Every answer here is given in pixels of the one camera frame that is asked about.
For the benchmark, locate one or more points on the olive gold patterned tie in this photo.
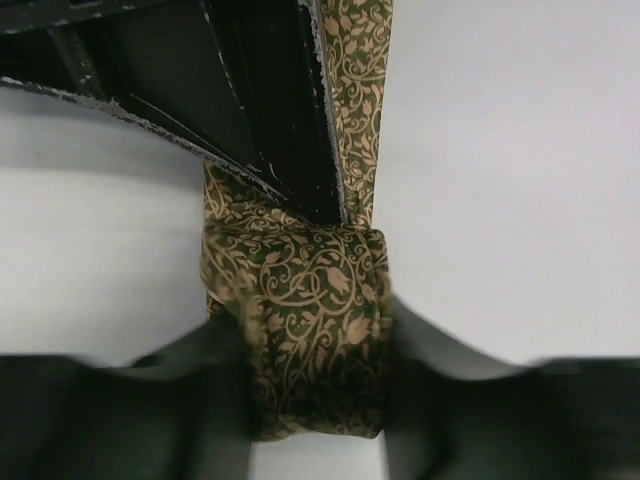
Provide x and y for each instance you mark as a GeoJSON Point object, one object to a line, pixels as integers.
{"type": "Point", "coordinates": [314, 302]}

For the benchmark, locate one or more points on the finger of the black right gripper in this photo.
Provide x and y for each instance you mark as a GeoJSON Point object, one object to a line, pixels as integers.
{"type": "Point", "coordinates": [244, 84]}

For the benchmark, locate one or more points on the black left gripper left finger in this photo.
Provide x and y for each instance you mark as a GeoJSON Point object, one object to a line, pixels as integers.
{"type": "Point", "coordinates": [181, 412]}

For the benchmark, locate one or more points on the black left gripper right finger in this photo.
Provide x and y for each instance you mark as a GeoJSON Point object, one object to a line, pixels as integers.
{"type": "Point", "coordinates": [453, 412]}

